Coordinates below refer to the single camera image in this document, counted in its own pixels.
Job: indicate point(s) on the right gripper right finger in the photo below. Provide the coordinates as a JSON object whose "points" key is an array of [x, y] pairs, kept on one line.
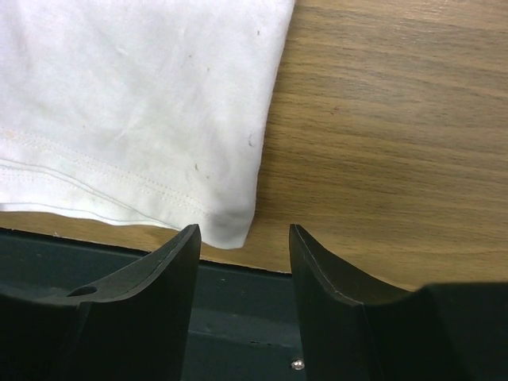
{"points": [[354, 326]]}

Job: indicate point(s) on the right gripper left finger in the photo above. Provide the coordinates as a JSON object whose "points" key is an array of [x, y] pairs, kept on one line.
{"points": [[77, 311]]}

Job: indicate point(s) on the white t shirt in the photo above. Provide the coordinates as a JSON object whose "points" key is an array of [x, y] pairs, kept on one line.
{"points": [[139, 112]]}

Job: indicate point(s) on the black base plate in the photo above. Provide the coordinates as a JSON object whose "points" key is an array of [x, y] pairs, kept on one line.
{"points": [[243, 324]]}

